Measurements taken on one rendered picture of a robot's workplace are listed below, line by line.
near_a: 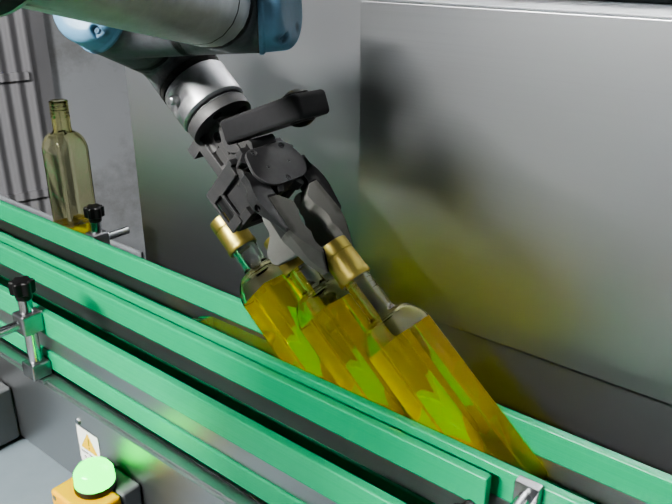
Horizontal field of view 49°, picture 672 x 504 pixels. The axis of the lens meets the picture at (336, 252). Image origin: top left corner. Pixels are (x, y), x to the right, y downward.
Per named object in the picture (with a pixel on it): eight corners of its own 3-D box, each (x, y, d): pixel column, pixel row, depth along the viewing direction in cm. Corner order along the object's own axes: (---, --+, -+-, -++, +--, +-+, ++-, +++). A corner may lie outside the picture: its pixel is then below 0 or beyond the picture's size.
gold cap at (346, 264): (376, 264, 73) (350, 230, 74) (354, 276, 71) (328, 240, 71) (358, 282, 76) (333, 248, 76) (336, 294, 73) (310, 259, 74)
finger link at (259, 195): (303, 235, 75) (265, 167, 77) (312, 225, 73) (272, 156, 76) (267, 242, 71) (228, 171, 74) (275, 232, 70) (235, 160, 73)
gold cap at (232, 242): (262, 235, 83) (240, 204, 83) (239, 245, 80) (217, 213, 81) (248, 252, 85) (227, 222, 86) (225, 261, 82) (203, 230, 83)
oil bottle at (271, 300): (398, 405, 79) (285, 245, 82) (366, 430, 75) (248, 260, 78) (369, 424, 82) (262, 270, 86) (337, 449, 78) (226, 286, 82)
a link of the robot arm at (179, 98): (234, 55, 80) (175, 64, 74) (258, 87, 79) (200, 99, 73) (207, 102, 85) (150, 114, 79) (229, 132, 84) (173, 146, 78)
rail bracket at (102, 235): (140, 278, 119) (131, 199, 113) (104, 292, 114) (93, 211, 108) (125, 271, 121) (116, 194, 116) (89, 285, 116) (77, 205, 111)
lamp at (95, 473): (125, 483, 81) (122, 462, 80) (89, 506, 78) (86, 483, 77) (101, 466, 84) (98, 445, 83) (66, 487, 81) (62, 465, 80)
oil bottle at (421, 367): (552, 472, 68) (413, 288, 72) (525, 506, 64) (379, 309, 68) (512, 491, 72) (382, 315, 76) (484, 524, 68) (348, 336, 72)
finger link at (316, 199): (344, 270, 81) (287, 209, 81) (373, 241, 77) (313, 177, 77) (328, 283, 79) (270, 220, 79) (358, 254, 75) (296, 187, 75)
